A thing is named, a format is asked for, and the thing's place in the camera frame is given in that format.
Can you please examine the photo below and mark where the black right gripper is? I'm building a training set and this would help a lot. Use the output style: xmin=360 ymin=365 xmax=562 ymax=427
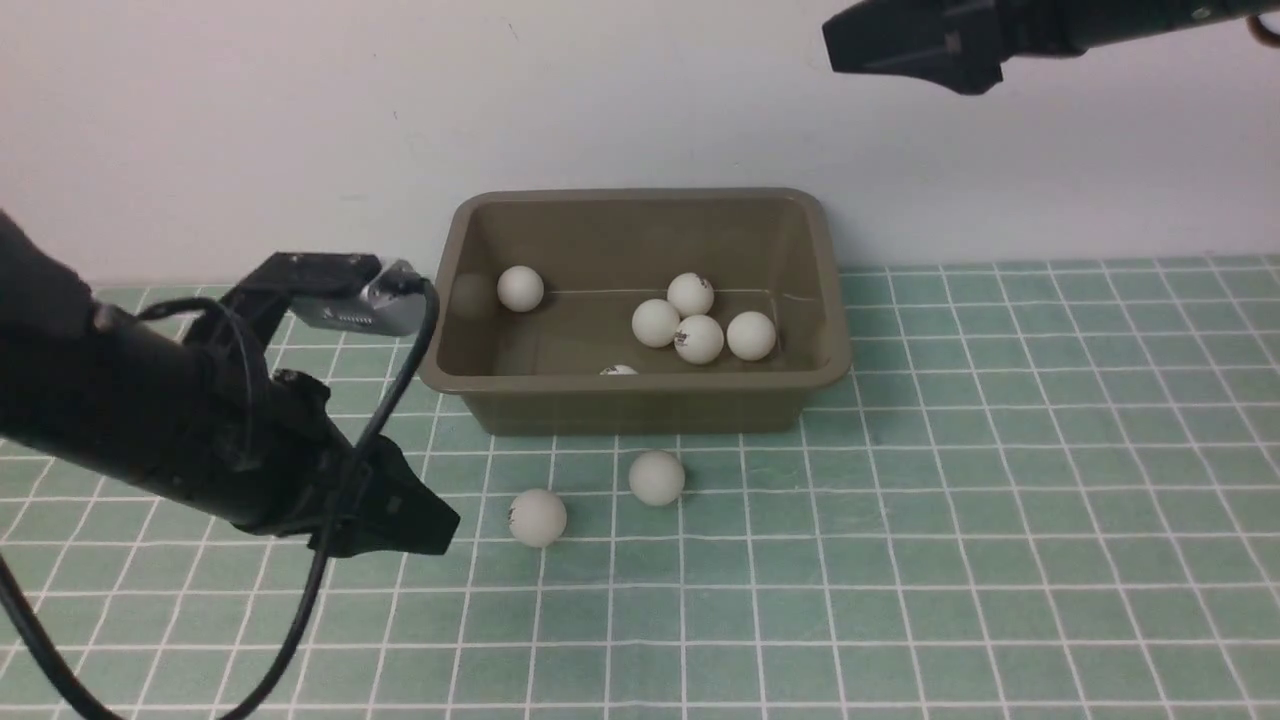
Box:
xmin=822 ymin=1 xmax=1076 ymax=96

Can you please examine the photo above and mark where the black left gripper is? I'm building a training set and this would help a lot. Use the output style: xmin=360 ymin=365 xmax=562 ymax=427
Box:
xmin=200 ymin=370 xmax=461 ymax=559

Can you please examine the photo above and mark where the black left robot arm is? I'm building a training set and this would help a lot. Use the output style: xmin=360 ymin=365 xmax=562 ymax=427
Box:
xmin=1 ymin=217 xmax=460 ymax=559

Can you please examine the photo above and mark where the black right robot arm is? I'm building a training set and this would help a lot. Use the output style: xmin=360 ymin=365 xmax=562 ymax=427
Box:
xmin=820 ymin=1 xmax=1279 ymax=96

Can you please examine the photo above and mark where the white ping-pong ball with logo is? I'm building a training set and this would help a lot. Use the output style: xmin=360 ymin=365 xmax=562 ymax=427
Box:
xmin=508 ymin=488 xmax=568 ymax=550

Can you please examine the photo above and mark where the olive plastic bin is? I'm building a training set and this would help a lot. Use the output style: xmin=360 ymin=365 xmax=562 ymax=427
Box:
xmin=419 ymin=187 xmax=852 ymax=436

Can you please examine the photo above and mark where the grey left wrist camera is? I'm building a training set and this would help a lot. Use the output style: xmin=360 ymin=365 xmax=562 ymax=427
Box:
xmin=225 ymin=252 xmax=431 ymax=341

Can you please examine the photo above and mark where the black left camera cable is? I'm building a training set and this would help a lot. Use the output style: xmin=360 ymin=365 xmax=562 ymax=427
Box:
xmin=0 ymin=275 xmax=443 ymax=720

